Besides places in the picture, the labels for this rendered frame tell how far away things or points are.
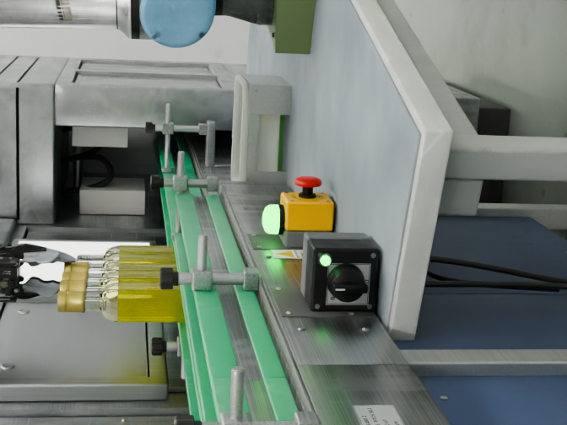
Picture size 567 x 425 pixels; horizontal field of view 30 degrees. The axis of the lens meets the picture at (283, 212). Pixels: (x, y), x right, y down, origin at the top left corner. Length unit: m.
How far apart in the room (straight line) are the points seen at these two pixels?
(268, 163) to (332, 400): 1.04
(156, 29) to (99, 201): 1.36
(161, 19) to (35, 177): 1.25
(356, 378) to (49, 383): 0.79
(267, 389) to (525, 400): 0.27
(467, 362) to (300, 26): 0.80
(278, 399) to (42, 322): 1.05
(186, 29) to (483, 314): 0.65
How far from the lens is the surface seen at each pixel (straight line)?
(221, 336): 1.23
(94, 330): 2.02
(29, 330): 2.02
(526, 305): 1.44
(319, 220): 1.54
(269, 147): 2.01
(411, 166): 1.16
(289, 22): 1.79
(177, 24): 1.67
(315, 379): 1.08
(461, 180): 1.22
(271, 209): 1.55
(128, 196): 2.97
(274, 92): 2.00
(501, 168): 1.22
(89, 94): 2.80
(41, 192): 2.85
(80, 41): 5.55
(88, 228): 2.84
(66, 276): 1.87
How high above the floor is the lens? 1.06
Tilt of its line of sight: 9 degrees down
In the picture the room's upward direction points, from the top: 89 degrees counter-clockwise
